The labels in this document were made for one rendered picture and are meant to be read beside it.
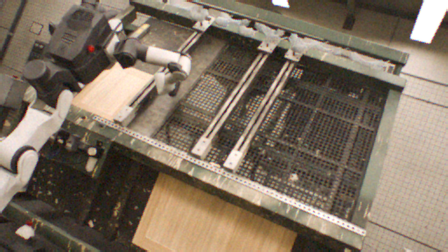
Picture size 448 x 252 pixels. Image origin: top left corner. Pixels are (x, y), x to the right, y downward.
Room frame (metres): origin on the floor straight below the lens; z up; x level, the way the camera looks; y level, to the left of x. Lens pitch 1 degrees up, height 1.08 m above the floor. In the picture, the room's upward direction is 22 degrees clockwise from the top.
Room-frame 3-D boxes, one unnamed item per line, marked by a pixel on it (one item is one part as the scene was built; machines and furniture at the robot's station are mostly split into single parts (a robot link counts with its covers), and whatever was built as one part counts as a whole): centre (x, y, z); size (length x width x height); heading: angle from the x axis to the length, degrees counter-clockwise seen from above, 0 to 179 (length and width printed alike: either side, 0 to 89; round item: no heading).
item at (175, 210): (2.24, -0.16, 0.53); 0.90 x 0.02 x 0.55; 75
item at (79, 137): (2.18, 0.84, 0.69); 0.50 x 0.14 x 0.24; 75
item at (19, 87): (2.23, 1.28, 0.84); 0.12 x 0.12 x 0.18; 75
